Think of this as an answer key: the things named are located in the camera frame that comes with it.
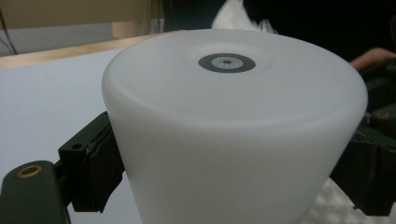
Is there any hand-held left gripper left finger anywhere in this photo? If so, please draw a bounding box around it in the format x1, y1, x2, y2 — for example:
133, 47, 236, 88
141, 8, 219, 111
58, 111, 125, 214

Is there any light wooden desk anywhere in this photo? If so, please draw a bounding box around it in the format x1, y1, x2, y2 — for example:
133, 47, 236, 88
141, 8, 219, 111
0, 0, 166, 58

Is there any black hanging desk cable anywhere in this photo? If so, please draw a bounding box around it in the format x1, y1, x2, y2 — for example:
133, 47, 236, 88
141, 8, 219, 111
0, 6, 19, 56

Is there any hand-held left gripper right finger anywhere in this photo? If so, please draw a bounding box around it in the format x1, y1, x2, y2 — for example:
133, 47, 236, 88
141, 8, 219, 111
330, 131, 396, 217

